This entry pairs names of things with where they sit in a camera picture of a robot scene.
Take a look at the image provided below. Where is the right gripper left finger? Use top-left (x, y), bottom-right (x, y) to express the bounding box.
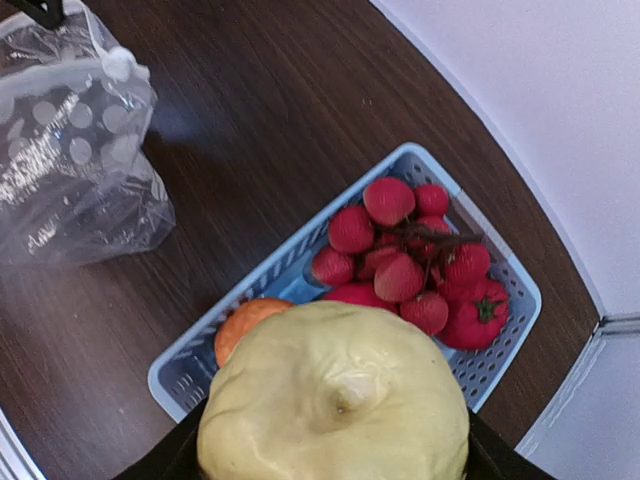
top-left (114, 399), bottom-right (206, 480)

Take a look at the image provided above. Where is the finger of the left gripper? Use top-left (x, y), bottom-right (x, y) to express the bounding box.
top-left (9, 0), bottom-right (65, 29)

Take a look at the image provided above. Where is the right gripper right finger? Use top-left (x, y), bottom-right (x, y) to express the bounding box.
top-left (466, 412), bottom-right (554, 480)

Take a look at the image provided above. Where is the light blue plastic basket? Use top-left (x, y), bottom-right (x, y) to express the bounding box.
top-left (148, 143), bottom-right (542, 421)

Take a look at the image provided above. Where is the red fake apple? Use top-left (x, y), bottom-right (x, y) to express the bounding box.
top-left (437, 278), bottom-right (510, 351)
top-left (322, 283), bottom-right (398, 315)

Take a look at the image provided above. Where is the orange fake orange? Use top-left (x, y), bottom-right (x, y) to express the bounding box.
top-left (214, 298), bottom-right (295, 368)

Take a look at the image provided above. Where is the clear polka dot zip bag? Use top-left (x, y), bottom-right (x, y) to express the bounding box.
top-left (1, 1), bottom-right (176, 267)

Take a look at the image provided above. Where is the pale yellow fake pear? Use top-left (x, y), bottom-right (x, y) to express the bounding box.
top-left (197, 301), bottom-right (470, 479)

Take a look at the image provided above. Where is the red lychee bunch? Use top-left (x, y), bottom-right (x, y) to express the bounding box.
top-left (311, 177), bottom-right (491, 336)

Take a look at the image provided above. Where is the right aluminium frame post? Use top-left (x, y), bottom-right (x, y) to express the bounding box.
top-left (516, 316), bottom-right (640, 479)

